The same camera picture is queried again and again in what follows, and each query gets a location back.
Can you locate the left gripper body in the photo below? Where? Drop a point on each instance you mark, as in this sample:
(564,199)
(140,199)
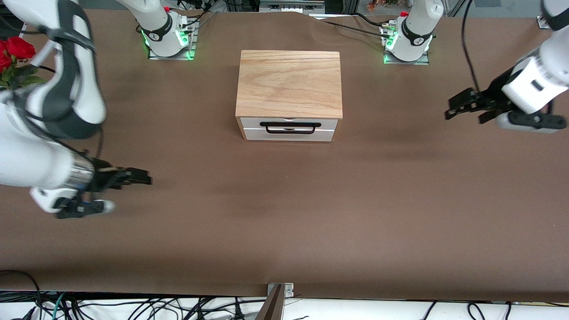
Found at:
(492,96)

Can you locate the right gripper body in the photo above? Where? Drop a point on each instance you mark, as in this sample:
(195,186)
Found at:
(105,178)

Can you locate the wooden drawer with white front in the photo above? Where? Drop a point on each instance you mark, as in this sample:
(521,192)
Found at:
(289,135)

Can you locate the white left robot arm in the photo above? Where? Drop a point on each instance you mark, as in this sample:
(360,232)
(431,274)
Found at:
(551,53)

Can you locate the light wooden drawer cabinet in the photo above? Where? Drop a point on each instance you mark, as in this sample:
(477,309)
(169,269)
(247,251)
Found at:
(289,84)

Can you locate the brown table cover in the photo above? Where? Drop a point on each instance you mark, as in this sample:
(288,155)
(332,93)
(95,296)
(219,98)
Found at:
(284,222)

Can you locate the red roses with green leaves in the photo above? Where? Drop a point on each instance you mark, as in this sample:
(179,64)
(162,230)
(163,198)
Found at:
(15,53)

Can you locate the grey slanted beam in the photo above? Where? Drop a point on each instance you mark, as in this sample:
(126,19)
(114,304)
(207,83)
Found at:
(271,309)

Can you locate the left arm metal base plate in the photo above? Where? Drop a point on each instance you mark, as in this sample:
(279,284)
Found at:
(406,62)

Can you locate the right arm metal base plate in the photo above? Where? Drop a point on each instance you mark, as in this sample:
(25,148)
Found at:
(171,57)

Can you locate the small metal clamp bracket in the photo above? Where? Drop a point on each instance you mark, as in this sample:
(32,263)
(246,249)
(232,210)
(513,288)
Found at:
(289,291)

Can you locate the aluminium frame rail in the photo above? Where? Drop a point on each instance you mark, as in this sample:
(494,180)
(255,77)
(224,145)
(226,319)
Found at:
(289,6)

